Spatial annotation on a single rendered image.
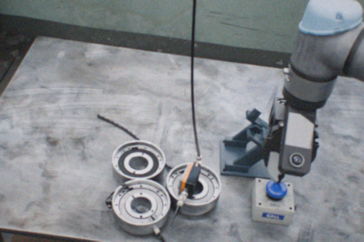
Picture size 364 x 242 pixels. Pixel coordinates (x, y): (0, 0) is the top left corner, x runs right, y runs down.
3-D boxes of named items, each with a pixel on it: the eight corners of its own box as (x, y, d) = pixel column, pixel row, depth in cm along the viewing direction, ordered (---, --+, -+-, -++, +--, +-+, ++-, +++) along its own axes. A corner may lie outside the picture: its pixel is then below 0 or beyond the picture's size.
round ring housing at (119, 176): (108, 157, 103) (108, 143, 101) (157, 151, 106) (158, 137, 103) (116, 196, 96) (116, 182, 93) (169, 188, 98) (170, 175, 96)
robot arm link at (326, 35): (358, 25, 65) (297, 3, 68) (333, 92, 72) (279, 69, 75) (378, 3, 70) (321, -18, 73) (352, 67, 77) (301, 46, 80)
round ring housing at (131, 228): (102, 206, 94) (102, 192, 91) (149, 184, 99) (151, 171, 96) (129, 248, 88) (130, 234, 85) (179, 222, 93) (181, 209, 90)
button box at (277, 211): (251, 221, 94) (256, 205, 91) (251, 192, 100) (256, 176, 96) (294, 228, 94) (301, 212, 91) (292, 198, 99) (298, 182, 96)
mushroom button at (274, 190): (261, 209, 94) (267, 192, 91) (261, 193, 97) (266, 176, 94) (282, 212, 94) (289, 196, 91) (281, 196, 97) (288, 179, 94)
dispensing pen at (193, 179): (177, 235, 87) (205, 169, 99) (180, 221, 84) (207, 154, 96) (165, 231, 88) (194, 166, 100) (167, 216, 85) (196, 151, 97)
